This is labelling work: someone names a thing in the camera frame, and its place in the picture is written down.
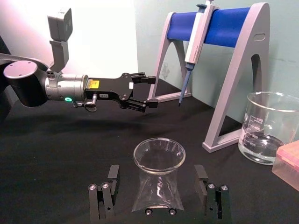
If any grey pipette stand blue bar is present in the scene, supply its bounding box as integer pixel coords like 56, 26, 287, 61
147, 2, 271, 154

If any pink plastic tip box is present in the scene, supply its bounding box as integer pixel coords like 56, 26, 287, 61
271, 142, 299, 186

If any clear glass conical flask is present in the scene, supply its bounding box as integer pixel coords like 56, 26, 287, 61
132, 137, 186, 213

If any large glass beaker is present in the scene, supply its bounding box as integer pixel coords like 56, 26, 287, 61
238, 91, 299, 166

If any black table cloth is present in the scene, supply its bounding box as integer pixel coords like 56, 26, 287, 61
0, 78, 299, 224

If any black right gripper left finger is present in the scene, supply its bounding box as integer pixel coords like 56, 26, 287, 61
87, 164, 121, 223

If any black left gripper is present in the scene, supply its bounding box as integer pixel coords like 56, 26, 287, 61
84, 72, 158, 113

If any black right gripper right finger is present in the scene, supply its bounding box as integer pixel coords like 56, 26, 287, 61
193, 164, 232, 221

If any white and blue pipette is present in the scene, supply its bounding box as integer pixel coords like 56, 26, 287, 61
178, 0, 221, 107

